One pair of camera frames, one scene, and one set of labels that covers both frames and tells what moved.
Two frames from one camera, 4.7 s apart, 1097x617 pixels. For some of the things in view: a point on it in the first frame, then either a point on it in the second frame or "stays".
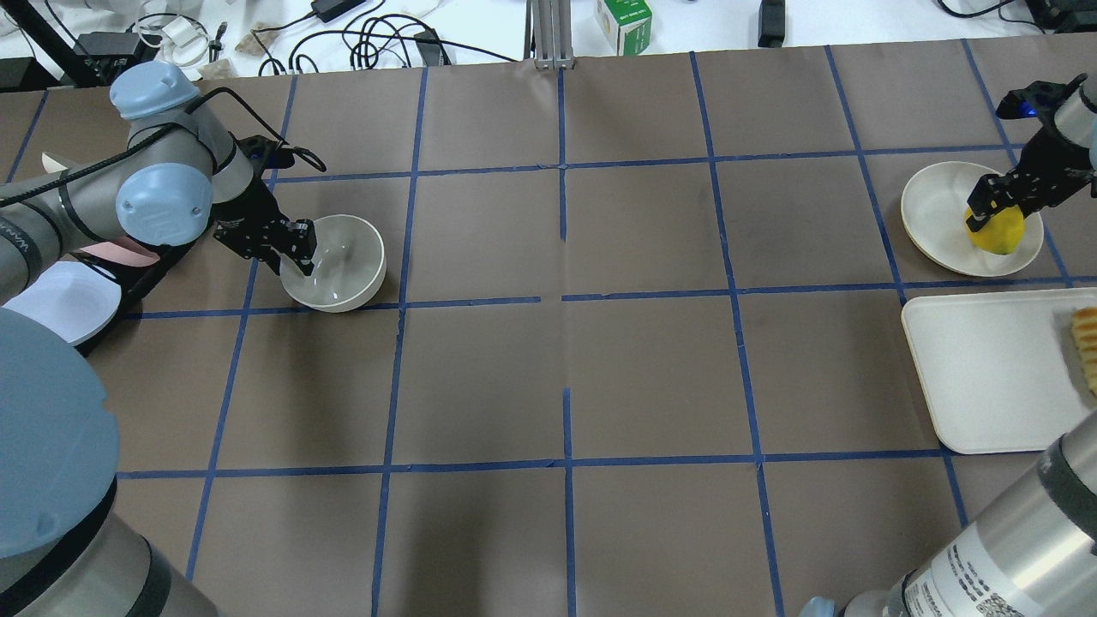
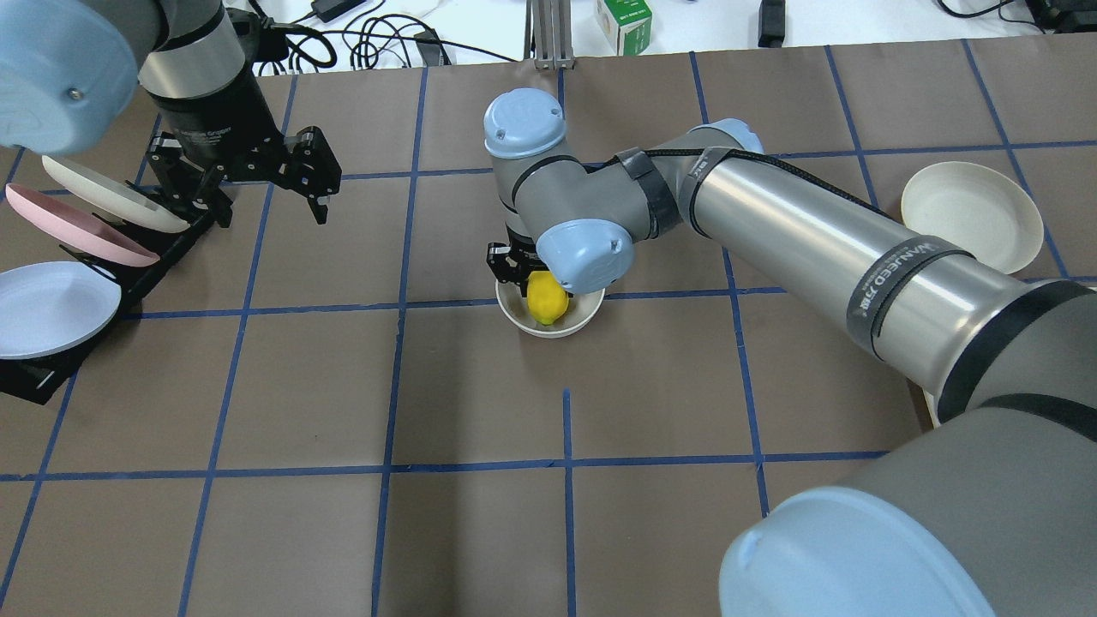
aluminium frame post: [548, 33] stays
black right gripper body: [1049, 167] -> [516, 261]
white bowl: [349, 266] -> [583, 308]
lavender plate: [70, 300] stays
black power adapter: [771, 23] stays
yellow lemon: [1003, 233] -> [547, 298]
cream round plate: [935, 206] stays
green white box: [626, 25] stays
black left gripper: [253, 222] -> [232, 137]
